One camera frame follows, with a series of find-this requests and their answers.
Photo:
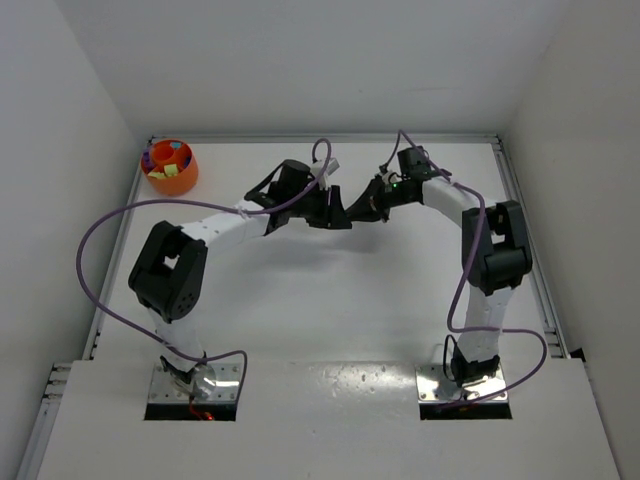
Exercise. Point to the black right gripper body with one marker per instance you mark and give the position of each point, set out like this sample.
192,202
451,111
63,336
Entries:
378,198

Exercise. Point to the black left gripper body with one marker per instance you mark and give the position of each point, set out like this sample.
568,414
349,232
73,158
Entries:
320,206

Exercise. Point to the light green 2x2 lego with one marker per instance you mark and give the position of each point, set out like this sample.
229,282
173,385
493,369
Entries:
171,170

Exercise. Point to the purple 2x4 lego brick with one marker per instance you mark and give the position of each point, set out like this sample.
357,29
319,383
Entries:
146,161

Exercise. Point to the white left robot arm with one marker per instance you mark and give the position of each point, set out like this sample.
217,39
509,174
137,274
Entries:
168,275

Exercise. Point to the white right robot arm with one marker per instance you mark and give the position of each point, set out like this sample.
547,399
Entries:
495,253

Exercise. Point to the orange divided round container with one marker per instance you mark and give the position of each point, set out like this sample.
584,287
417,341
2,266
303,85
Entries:
161,153

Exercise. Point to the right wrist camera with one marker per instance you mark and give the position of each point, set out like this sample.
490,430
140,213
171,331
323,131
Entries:
390,178

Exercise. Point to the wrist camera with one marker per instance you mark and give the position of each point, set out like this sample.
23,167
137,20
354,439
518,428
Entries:
321,169
390,178

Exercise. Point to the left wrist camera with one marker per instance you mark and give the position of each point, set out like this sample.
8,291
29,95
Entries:
321,169

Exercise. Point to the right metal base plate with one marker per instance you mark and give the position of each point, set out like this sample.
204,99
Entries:
435,389

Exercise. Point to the metal base plate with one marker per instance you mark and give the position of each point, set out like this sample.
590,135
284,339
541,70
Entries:
217,384
435,389

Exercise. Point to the aluminium table edge rail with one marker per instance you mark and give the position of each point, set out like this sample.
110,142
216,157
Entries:
549,316

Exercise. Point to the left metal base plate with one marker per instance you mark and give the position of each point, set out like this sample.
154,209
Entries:
217,384

